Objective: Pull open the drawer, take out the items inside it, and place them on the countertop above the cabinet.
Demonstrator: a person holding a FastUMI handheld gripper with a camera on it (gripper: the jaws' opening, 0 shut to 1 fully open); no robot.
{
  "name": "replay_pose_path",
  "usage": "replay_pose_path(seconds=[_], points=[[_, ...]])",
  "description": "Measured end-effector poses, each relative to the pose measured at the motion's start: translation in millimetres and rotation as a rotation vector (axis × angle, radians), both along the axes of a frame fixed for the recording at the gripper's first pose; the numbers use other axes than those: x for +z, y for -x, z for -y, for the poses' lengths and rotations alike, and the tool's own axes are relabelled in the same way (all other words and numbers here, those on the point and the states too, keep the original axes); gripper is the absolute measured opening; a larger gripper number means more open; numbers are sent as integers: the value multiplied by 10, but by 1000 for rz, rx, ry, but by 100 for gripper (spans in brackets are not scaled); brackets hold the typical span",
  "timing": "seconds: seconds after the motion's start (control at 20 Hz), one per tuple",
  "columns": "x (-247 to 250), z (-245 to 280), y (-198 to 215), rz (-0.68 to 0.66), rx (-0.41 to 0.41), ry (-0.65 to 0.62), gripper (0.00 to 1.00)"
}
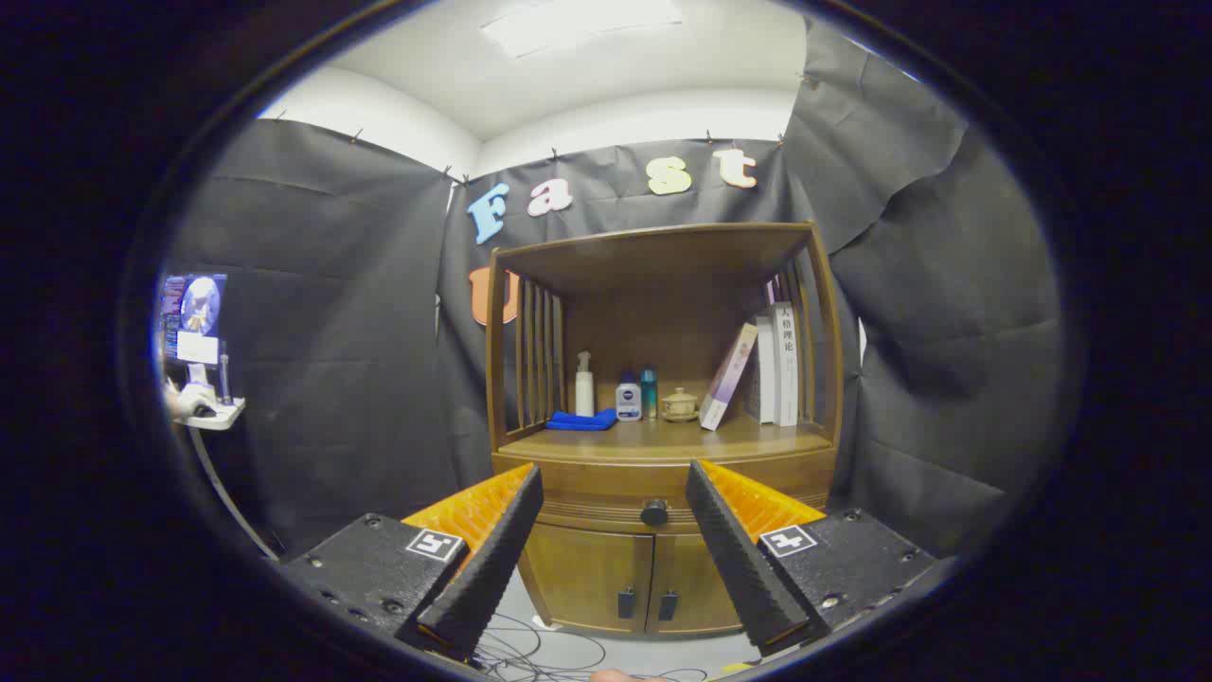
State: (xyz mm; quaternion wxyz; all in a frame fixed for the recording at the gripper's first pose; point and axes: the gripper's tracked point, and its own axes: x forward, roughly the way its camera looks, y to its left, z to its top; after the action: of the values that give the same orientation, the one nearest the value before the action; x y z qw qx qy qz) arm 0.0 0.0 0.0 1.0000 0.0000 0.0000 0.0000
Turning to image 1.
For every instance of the wooden cabinet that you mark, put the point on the wooden cabinet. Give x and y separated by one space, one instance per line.
663 322

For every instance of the white bottle blue cap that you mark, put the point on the white bottle blue cap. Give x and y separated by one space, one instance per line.
628 402

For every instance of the yellow floor tape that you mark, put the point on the yellow floor tape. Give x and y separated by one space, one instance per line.
737 668

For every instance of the white pump bottle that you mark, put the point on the white pump bottle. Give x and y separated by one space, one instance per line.
584 390

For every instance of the white stand with tray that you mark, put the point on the white stand with tray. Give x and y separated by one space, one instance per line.
216 413

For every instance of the computer screen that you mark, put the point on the computer screen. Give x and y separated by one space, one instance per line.
194 303

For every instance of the wooden cabinet door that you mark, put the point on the wooden cabinet door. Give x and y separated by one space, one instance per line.
691 578
587 578

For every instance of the white book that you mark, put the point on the white book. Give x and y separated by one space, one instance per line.
786 365

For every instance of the black drawer knob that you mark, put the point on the black drawer knob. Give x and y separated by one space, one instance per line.
654 512

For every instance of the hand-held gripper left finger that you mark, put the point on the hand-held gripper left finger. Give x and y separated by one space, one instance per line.
492 559

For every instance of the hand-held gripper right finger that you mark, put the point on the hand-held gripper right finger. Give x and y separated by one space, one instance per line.
734 559

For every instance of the purple cover book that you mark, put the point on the purple cover book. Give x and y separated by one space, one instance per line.
727 377

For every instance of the blue folded cloth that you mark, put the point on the blue folded cloth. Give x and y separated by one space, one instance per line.
579 421

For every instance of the teal bottle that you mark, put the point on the teal bottle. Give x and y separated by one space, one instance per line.
649 393

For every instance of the beige lidded teacup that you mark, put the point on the beige lidded teacup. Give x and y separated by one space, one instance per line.
679 403

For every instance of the wooden countertop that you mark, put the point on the wooden countertop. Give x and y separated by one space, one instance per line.
663 438

